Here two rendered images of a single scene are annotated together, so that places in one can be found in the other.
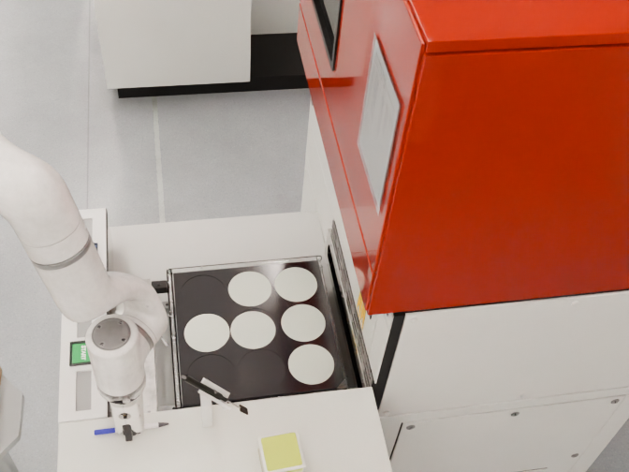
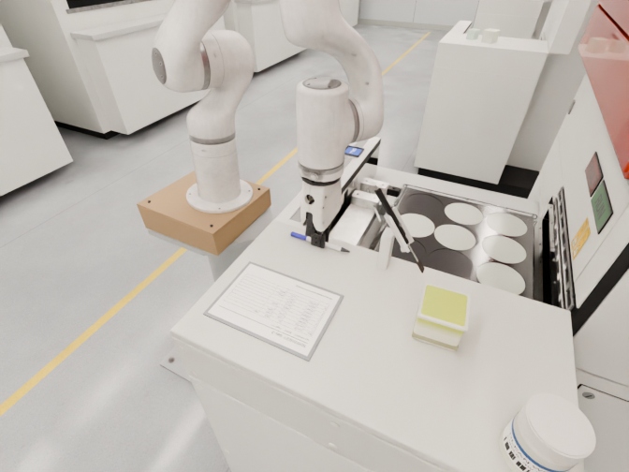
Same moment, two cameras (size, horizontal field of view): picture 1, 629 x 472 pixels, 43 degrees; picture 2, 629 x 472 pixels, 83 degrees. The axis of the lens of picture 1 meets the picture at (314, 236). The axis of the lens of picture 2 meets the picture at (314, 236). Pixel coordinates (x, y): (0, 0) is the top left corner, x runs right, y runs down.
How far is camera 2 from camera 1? 0.96 m
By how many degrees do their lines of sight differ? 30
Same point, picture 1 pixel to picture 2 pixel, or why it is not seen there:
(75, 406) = (290, 216)
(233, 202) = not seen: hidden behind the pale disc
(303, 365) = (491, 276)
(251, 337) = (450, 240)
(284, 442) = (450, 298)
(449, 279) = not seen: outside the picture
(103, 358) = (302, 94)
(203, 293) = (424, 203)
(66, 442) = (270, 231)
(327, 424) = (504, 319)
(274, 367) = (462, 267)
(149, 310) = (368, 91)
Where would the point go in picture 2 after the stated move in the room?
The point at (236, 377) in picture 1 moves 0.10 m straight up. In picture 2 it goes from (424, 259) to (433, 226)
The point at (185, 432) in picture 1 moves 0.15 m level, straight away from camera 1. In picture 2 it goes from (360, 263) to (380, 222)
